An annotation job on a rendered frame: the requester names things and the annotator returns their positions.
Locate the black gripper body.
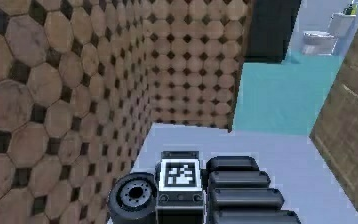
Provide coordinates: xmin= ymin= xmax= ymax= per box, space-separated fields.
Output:
xmin=107 ymin=171 xmax=159 ymax=224

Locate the brown wooden room door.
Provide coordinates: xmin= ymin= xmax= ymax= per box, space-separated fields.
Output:
xmin=308 ymin=6 xmax=358 ymax=214

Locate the green spray bottle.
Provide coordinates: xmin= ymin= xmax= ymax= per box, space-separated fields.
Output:
xmin=342 ymin=0 xmax=358 ymax=16

